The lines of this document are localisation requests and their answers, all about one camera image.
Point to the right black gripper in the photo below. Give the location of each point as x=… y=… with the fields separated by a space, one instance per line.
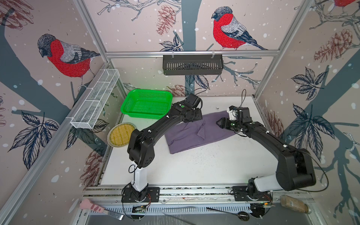
x=225 y=121

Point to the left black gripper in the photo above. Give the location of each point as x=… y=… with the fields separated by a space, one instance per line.
x=198 y=116

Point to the purple trousers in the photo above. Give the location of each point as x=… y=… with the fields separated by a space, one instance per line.
x=186 y=136

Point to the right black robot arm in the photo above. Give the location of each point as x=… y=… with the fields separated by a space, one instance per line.
x=295 y=168

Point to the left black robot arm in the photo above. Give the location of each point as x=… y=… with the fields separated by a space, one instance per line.
x=141 y=145

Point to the green plastic basket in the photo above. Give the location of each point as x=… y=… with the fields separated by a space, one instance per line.
x=147 y=104

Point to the black hanging plastic basket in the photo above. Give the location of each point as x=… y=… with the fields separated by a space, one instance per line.
x=186 y=65

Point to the round woven bamboo tray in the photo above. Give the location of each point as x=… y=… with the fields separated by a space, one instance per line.
x=119 y=135

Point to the black long spoon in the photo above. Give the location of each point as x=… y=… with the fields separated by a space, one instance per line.
x=242 y=215

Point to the brown filled plastic bottle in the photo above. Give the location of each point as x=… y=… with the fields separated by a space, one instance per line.
x=294 y=204

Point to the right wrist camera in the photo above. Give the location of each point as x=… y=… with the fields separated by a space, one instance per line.
x=233 y=113

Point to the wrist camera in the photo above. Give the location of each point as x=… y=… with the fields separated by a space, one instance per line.
x=233 y=113
x=193 y=100

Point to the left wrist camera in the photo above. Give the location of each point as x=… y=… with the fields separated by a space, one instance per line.
x=193 y=100

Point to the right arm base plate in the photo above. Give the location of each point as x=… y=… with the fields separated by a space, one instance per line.
x=243 y=193

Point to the aluminium mounting rail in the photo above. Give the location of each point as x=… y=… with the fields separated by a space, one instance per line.
x=186 y=194

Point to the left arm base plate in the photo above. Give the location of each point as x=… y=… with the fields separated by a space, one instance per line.
x=148 y=195

